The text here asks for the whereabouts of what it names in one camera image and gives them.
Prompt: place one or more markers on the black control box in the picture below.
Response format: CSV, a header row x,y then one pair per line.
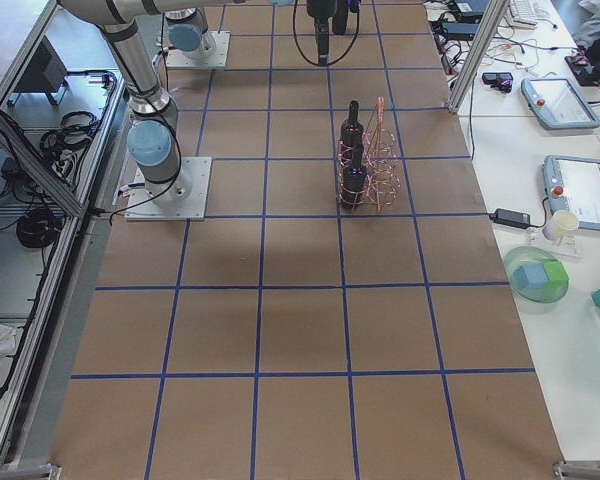
x,y
44,74

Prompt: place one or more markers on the wine bottle in basket rear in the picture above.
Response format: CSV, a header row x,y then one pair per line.
x,y
351,131

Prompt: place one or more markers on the wine bottle in basket front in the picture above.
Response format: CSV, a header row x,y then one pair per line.
x,y
354,177

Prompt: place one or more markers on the blue foam cube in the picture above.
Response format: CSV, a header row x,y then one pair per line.
x,y
528,276

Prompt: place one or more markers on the teach pendant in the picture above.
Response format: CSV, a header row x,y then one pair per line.
x,y
573,184
558,104

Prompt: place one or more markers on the far teach pendant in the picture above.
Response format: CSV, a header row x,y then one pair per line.
x,y
558,104

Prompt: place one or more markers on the aluminium frame post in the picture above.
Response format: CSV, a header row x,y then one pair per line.
x,y
484,35

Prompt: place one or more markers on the near teach pendant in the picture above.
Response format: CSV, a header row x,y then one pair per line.
x,y
573,184

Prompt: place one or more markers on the paper cup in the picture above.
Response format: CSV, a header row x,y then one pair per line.
x,y
560,224

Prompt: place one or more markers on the wine bottle in basket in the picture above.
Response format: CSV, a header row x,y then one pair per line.
x,y
354,177
351,131

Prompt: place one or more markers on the green glass bowl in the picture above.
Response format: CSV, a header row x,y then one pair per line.
x,y
528,254

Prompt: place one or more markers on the dark wine bottle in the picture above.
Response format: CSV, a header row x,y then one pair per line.
x,y
340,18

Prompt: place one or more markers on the copper wire wine basket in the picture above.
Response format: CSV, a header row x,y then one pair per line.
x,y
382,182

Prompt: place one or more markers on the black power adapter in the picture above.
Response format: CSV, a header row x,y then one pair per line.
x,y
510,218

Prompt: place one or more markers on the green foam cube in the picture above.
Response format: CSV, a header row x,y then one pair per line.
x,y
555,275

